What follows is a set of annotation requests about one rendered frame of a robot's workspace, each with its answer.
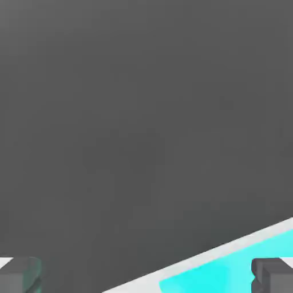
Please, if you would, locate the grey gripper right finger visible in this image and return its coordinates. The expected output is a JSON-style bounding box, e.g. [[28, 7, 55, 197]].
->
[[251, 256, 293, 293]]

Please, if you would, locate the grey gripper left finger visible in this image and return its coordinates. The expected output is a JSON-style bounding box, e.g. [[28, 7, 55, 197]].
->
[[0, 256, 42, 293]]

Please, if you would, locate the large cyan box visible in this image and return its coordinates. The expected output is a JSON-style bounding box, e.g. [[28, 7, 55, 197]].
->
[[159, 228, 293, 293]]

